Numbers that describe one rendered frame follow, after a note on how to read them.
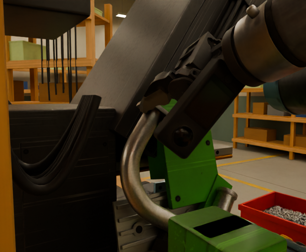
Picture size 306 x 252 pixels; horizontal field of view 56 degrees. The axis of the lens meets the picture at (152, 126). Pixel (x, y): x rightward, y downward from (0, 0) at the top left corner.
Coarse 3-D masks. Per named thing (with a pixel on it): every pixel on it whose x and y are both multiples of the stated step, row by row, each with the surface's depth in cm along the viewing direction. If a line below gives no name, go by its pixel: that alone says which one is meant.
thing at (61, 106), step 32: (32, 128) 45; (64, 128) 48; (96, 128) 51; (32, 160) 45; (96, 160) 51; (64, 192) 49; (96, 192) 52; (32, 224) 46; (64, 224) 49; (96, 224) 52
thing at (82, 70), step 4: (20, 68) 790; (24, 68) 800; (28, 68) 805; (52, 68) 842; (60, 68) 856; (64, 68) 857; (72, 68) 887; (80, 68) 885; (84, 68) 891; (60, 72) 848; (64, 72) 854; (72, 72) 866; (80, 72) 879; (84, 72) 885; (60, 76) 894; (64, 76) 859; (60, 80) 895; (64, 80) 860; (24, 84) 806; (24, 88) 807; (24, 92) 801; (28, 92) 806
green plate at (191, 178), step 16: (160, 144) 51; (208, 144) 55; (160, 160) 53; (176, 160) 51; (192, 160) 53; (208, 160) 55; (160, 176) 54; (176, 176) 50; (192, 176) 52; (208, 176) 54; (176, 192) 50; (192, 192) 51; (208, 192) 53
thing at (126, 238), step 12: (156, 192) 51; (120, 204) 46; (192, 204) 54; (120, 216) 46; (132, 216) 46; (120, 228) 46; (132, 228) 46; (144, 228) 47; (156, 228) 49; (120, 240) 45; (132, 240) 46; (144, 240) 47
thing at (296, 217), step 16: (272, 192) 103; (240, 208) 91; (256, 208) 97; (272, 208) 100; (288, 208) 100; (304, 208) 96; (272, 224) 84; (288, 224) 79; (304, 224) 86; (304, 240) 77
